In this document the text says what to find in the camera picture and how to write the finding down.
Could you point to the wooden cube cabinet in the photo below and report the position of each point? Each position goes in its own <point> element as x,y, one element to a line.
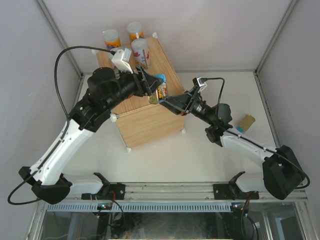
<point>140,122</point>

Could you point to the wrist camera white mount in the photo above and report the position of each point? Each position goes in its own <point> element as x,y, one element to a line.
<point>121,59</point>
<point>200,83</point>

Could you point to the yellow porridge can with spoon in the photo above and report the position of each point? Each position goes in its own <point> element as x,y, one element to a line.
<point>135,31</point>

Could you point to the pink porridge can clear lid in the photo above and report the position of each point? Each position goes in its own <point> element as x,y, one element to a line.
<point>141,53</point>

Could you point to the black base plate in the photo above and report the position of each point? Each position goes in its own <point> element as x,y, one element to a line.
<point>113,191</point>
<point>226,191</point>

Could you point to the aluminium mounting rail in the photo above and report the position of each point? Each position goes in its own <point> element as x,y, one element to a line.
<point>170,191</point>

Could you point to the rectangular fish tin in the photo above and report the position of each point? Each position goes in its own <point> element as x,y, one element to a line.
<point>161,92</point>

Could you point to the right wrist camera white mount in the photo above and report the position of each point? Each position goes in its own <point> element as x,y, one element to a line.
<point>200,83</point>

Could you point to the blue slotted cable duct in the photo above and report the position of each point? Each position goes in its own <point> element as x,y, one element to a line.
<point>141,207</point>

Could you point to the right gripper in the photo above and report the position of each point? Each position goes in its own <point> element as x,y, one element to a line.
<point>182,104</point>

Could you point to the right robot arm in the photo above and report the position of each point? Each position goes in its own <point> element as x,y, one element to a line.
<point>280,172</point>

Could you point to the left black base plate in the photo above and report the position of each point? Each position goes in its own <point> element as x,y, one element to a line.
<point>113,191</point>

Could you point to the rectangular blue gold tin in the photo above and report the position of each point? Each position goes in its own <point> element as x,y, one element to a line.
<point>245,123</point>

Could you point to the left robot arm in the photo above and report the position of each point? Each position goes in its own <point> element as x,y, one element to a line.
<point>105,91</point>

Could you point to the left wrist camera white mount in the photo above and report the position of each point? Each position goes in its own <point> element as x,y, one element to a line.
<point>121,59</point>

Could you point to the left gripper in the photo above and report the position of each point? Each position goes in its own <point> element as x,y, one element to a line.
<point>145,83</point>

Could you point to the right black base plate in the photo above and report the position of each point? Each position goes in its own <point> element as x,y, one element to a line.
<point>226,191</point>

